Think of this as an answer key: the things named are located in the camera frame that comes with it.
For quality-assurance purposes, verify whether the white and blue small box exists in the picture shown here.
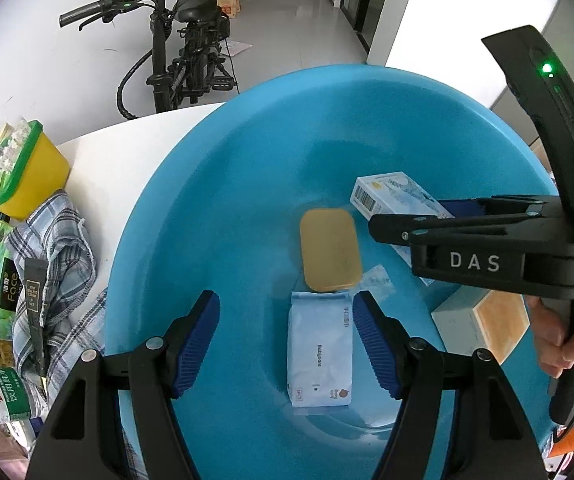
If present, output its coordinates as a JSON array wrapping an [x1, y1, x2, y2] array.
[[350, 172, 455, 287]]

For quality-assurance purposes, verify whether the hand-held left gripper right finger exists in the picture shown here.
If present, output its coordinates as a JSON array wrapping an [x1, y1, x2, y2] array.
[[352, 291, 550, 480]]

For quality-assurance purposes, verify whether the yellow container with green rim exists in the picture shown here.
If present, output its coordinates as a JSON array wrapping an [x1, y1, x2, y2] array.
[[0, 120, 71, 221]]

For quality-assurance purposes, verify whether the black-framed glass sliding door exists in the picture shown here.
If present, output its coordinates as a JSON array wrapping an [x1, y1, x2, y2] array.
[[339, 0, 398, 56]]

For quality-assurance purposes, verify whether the black folding bicycle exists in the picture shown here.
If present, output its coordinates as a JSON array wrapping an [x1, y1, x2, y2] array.
[[59, 0, 252, 121]]

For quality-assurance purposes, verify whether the light blue wet wipes pack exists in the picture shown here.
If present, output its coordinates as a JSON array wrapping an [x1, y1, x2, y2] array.
[[287, 290, 354, 416]]

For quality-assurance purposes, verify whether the small clear blister pack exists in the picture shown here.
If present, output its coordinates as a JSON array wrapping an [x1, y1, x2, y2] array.
[[362, 265, 395, 302]]

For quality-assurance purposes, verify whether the blue plastic basin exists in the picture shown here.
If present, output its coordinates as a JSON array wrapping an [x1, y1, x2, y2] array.
[[103, 64, 574, 480]]

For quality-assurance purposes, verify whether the white pill blister pack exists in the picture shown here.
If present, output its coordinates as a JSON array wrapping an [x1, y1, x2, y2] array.
[[0, 120, 34, 171]]

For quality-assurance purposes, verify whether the beige box with wooden face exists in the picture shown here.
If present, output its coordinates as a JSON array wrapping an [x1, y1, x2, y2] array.
[[432, 285, 530, 366]]

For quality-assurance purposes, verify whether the white desktop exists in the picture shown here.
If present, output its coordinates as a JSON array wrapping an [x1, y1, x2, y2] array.
[[42, 101, 562, 301]]

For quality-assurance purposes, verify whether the person's right hand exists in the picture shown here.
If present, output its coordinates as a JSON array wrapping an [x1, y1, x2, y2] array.
[[524, 295, 574, 378]]

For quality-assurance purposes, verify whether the slim black box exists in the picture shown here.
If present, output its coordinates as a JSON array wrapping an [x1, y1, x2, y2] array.
[[23, 257, 50, 378]]

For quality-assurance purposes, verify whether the blue plaid cloth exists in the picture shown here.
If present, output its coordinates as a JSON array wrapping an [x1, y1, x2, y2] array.
[[7, 190, 138, 480]]

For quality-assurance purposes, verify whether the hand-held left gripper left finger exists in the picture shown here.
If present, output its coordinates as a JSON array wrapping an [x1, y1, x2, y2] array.
[[26, 290, 221, 480]]

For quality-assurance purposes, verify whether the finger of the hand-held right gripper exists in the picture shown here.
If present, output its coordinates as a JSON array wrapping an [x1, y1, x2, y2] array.
[[369, 212, 574, 256], [439, 195, 565, 218]]

